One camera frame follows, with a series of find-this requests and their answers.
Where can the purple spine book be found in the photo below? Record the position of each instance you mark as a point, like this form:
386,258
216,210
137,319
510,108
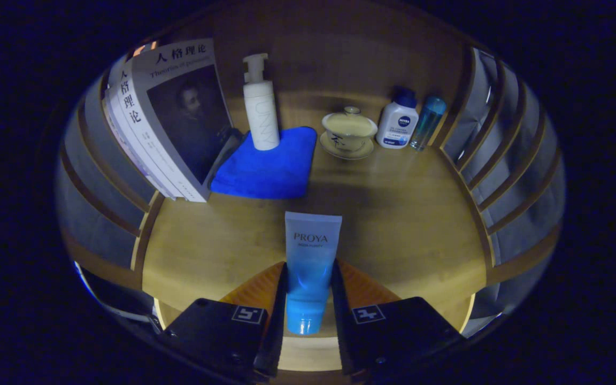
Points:
142,160

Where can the blue folded cloth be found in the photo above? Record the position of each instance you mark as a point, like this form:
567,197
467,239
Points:
270,171

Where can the blue and white tube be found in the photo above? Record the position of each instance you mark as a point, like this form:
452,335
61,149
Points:
312,256

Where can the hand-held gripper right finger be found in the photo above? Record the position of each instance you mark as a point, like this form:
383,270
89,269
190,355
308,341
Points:
340,342

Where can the wooden drawer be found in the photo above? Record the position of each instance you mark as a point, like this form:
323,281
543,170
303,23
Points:
308,355

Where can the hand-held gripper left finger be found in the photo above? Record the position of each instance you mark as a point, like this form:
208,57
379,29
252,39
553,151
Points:
275,347

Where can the ceramic lidded teacup with saucer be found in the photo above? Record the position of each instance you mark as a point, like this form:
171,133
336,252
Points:
348,131

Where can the wooden cabinet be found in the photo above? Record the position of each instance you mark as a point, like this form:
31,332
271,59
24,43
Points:
329,59

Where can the white pump bottle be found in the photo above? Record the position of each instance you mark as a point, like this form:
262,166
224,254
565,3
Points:
262,117

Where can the grey portrait cover book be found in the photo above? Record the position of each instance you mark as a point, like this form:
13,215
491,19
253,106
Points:
190,117

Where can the wooden countertop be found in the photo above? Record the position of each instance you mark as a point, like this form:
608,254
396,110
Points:
404,224

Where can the teal slim bottle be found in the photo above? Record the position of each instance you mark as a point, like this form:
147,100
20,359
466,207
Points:
426,123

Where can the thin white book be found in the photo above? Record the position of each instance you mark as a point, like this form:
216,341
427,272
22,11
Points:
151,160

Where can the white lotion bottle blue cap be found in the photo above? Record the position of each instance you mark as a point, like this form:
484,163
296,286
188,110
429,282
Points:
396,125

